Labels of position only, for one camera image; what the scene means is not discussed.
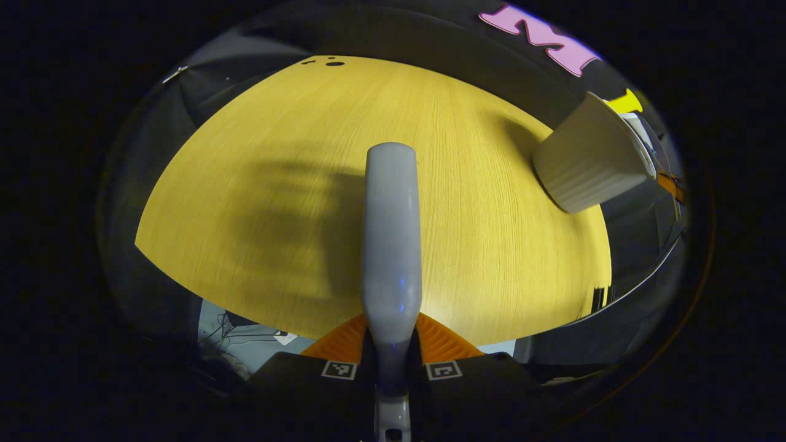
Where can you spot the small grey broom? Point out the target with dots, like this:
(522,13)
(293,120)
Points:
(393,245)

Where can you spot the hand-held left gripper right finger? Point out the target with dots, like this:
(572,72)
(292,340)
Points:
(491,383)

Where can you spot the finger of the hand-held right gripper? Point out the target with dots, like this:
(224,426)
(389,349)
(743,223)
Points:
(670,186)

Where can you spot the white power adapter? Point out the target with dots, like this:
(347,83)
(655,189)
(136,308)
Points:
(285,337)

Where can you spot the white ribbed garbage bin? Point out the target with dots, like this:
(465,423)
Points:
(583,166)

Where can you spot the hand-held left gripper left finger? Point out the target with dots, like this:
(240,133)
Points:
(295,380)

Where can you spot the white clip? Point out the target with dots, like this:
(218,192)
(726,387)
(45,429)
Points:
(175,74)

